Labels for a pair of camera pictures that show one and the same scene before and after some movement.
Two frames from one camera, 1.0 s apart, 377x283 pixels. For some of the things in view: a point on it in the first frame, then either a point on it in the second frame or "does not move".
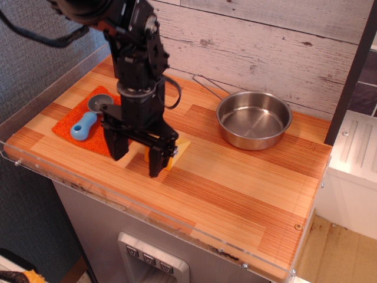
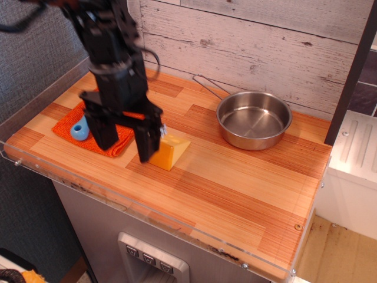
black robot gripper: (140, 117) to (122, 94)
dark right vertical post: (357, 73) does not move
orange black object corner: (26, 276) does not move
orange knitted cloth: (96, 141) does not move
